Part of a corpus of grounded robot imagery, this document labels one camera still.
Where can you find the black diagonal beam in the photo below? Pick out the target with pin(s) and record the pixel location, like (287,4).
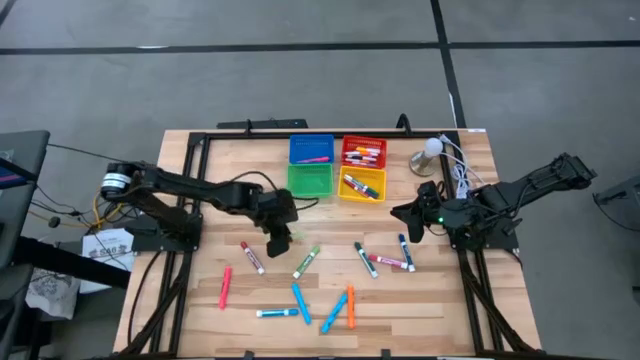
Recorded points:
(75,262)

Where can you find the thin pink capped marker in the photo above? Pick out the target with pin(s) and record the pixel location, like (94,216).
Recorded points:
(362,160)
(372,153)

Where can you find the white printed paper sheet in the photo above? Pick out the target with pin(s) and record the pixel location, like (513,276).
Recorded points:
(107,247)

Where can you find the black arched clamp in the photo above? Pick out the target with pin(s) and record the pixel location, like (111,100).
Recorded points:
(404,122)

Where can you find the red plastic basket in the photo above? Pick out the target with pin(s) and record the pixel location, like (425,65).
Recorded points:
(362,142)

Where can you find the orange Sharpie highlighter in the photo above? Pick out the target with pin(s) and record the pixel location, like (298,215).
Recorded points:
(351,307)

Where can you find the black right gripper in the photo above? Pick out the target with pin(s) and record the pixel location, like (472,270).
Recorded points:
(440,207)

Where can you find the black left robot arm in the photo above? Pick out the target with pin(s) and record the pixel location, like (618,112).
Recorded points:
(190,190)

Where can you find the thick teal Expo marker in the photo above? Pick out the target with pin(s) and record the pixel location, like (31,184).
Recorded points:
(277,313)

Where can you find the pink highlighter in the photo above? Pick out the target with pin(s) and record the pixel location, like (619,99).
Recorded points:
(315,160)
(225,288)

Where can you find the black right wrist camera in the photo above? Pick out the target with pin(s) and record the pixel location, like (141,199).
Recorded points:
(417,232)

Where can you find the green plastic basket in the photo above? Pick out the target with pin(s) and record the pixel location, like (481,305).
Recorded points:
(310,181)

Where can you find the black bar device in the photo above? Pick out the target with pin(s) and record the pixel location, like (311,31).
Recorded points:
(280,123)

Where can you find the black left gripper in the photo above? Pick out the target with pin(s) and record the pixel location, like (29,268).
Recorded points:
(275,210)

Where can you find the dark grey side desk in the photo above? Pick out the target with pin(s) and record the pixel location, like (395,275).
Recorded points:
(30,140)

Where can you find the grey patterned cloth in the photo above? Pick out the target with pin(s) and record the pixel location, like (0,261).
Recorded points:
(52,295)

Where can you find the dark grey floor stand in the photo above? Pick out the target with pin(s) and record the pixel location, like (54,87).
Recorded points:
(620,192)

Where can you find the thick light green Expo marker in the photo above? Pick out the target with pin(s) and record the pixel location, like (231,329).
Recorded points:
(306,262)

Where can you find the blue plastic basket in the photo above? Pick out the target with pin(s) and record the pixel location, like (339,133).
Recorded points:
(311,145)

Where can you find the white bulb lamp wooden base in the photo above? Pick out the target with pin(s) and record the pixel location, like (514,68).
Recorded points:
(427,152)

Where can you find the thin black capped marker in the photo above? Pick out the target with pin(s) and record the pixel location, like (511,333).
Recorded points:
(356,156)

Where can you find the thin red capped marker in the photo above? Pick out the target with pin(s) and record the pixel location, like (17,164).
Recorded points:
(355,189)

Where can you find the open laptop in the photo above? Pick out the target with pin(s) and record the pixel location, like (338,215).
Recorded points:
(15,172)

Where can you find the thick red Expo marker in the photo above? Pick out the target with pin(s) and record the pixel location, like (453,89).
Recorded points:
(252,258)

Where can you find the thick blue Expo marker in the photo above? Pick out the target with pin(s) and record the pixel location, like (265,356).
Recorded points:
(407,253)

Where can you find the light blue highlighter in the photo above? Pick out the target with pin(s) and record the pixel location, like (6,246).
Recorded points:
(302,304)
(334,313)

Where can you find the thin purple Expo marker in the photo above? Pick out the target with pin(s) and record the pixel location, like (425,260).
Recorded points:
(371,194)

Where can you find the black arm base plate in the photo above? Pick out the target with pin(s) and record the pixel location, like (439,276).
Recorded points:
(500,240)
(160,245)

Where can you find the thick magenta Expo marker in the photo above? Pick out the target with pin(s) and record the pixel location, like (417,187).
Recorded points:
(388,261)

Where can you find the yellow plastic basket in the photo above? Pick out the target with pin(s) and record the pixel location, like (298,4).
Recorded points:
(350,197)

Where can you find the thick dark green Expo marker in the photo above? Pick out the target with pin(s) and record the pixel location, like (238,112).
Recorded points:
(366,260)

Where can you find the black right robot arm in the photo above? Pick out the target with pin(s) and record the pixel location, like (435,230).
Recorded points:
(525,192)

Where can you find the thin green Expo marker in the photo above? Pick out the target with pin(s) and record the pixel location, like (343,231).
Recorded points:
(360,183)

